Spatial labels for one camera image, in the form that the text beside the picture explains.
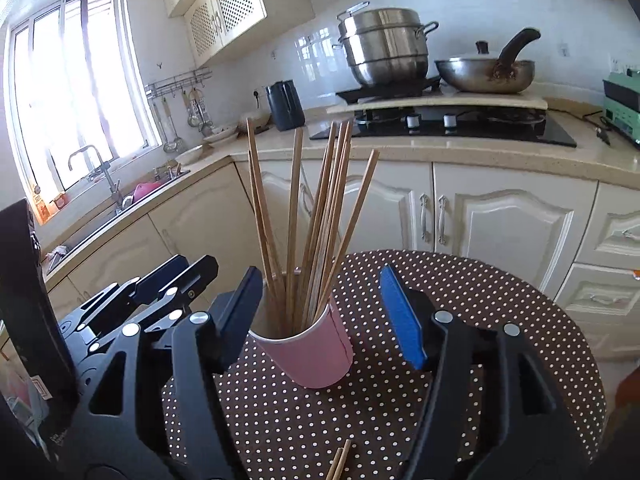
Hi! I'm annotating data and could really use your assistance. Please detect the chopsticks lying on table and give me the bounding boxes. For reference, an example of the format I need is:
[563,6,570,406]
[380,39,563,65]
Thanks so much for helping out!
[334,439,352,480]

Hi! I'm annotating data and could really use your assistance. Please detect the pink basin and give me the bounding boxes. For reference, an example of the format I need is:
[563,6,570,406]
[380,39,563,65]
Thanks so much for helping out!
[131,181,163,201]

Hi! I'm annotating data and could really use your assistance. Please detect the beige bowl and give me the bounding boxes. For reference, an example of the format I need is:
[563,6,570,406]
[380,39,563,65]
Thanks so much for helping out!
[240,110,273,131]

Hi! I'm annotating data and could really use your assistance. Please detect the bunch of wooden chopsticks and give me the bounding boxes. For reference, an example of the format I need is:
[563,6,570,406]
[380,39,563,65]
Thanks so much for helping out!
[246,117,381,333]

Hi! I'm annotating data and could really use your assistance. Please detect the black power cable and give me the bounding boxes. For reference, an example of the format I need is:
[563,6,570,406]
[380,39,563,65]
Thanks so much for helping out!
[582,110,613,146]

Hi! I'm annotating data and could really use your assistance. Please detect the dark blue kettle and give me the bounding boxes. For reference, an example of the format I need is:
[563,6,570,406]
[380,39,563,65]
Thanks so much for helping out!
[265,80,307,132]

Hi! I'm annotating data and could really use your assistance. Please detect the steel wok with black handle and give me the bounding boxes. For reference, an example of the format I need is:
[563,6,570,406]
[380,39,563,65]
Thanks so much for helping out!
[434,27,542,95]

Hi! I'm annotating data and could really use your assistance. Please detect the beige kitchen countertop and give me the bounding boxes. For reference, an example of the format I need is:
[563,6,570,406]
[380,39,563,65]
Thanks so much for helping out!
[40,102,640,281]

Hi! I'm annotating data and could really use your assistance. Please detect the pink cup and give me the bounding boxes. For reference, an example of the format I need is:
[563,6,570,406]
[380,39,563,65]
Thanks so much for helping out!
[248,296,355,390]

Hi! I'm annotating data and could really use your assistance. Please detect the white bowl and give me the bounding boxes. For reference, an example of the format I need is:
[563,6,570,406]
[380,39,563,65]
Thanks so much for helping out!
[175,145,206,166]

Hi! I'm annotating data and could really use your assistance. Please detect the polka dot round table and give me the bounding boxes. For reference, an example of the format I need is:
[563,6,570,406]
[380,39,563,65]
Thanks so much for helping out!
[161,249,607,480]

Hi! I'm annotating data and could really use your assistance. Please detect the green countertop appliance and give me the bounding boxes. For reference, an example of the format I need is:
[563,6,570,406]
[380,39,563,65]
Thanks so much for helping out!
[601,66,640,147]

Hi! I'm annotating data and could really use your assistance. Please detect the metal wall rack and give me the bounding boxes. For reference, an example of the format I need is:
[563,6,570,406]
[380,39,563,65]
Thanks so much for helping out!
[145,66,213,98]

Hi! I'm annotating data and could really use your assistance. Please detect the black glass gas stove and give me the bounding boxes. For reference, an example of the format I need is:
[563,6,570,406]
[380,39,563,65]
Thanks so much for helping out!
[309,76,578,149]

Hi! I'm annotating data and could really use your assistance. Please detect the kitchen window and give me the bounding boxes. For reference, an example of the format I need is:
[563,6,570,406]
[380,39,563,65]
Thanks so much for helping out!
[2,0,161,221]

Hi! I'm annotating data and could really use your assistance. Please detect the metal ladle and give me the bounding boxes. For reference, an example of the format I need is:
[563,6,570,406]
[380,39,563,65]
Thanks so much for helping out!
[161,100,183,154]

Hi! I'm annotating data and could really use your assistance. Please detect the steel kitchen sink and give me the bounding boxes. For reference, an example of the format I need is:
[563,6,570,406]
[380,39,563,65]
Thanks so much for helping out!
[45,167,192,276]

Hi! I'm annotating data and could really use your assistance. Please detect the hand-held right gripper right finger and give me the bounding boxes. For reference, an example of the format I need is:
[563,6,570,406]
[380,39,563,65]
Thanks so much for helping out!
[379,264,588,480]

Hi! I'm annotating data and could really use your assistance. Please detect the single wooden chopstick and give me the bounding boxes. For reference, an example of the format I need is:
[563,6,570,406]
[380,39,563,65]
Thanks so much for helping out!
[325,447,345,480]

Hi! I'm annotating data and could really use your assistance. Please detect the stack of plates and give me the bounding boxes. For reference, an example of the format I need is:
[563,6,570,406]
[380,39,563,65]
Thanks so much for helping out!
[202,122,238,143]

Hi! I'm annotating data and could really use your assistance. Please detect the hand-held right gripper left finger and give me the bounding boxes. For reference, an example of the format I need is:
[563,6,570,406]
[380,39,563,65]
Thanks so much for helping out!
[75,266,265,480]

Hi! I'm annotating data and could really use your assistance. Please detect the stainless steel steamer pot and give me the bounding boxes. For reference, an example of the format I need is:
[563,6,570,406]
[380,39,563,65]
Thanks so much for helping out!
[334,1,440,88]

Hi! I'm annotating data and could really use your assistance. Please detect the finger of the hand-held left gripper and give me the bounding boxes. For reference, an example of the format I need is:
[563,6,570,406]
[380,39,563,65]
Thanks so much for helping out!
[80,255,190,321]
[92,255,221,347]

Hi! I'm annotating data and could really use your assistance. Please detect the metal faucet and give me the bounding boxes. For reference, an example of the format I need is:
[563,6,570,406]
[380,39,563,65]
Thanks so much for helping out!
[67,144,123,211]

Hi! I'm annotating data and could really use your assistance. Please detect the cream base cabinets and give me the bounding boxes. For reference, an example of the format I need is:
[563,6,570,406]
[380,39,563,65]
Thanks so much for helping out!
[42,157,640,361]

